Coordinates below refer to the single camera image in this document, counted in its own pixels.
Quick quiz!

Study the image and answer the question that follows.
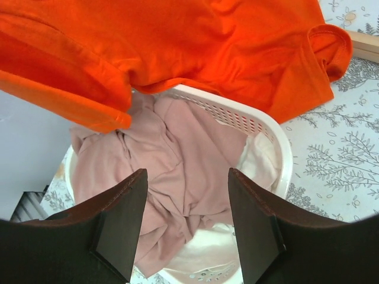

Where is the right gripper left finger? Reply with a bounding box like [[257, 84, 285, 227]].
[[1, 169, 148, 283]]

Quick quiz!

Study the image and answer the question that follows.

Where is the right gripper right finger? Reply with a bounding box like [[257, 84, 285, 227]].
[[228, 169, 378, 283]]

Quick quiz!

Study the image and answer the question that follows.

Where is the orange t shirt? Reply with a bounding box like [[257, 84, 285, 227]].
[[1, 1, 352, 133]]

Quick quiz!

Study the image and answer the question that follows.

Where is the white cloth in basket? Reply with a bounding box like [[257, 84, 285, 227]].
[[164, 133, 280, 274]]

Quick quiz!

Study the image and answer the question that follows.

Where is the floral table mat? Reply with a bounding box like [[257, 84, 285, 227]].
[[43, 58, 378, 283]]

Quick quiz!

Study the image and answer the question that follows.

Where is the dusty pink garment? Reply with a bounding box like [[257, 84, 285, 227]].
[[70, 93, 246, 277]]

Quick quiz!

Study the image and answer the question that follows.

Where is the white laundry basket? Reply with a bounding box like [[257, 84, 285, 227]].
[[66, 86, 293, 283]]

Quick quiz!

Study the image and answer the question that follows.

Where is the left wooden clothes rack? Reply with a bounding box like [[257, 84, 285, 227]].
[[347, 31, 379, 63]]

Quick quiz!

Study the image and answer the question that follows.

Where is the aluminium frame rail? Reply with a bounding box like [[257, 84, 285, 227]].
[[10, 185, 49, 222]]

